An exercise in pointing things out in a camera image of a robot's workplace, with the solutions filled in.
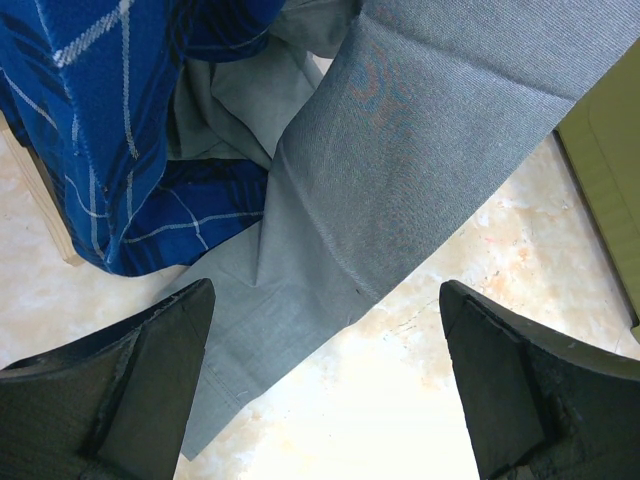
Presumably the grey shirt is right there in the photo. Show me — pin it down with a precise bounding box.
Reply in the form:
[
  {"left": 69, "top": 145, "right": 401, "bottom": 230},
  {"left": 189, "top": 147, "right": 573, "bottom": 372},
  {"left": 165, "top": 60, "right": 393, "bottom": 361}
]
[{"left": 175, "top": 1, "right": 639, "bottom": 459}]

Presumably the blue plaid shirt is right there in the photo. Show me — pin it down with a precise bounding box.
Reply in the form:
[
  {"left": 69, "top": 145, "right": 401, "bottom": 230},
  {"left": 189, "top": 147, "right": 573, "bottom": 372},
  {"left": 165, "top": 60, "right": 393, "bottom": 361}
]
[{"left": 1, "top": 1, "right": 282, "bottom": 276}]

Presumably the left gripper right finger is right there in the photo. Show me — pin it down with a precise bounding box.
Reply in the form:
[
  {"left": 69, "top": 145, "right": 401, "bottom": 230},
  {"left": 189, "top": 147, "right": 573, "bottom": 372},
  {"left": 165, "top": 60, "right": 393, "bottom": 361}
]
[{"left": 439, "top": 281, "right": 639, "bottom": 479}]

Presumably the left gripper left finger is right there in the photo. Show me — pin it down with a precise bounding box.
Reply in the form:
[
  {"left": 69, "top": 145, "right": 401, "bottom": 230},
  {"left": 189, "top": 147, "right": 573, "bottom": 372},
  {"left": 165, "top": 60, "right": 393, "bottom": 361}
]
[{"left": 1, "top": 279, "right": 215, "bottom": 479}]

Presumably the green plastic basket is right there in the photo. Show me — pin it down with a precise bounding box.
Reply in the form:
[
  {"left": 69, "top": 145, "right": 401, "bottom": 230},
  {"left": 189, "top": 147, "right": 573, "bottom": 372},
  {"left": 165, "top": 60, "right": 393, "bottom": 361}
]
[{"left": 555, "top": 43, "right": 639, "bottom": 338}]

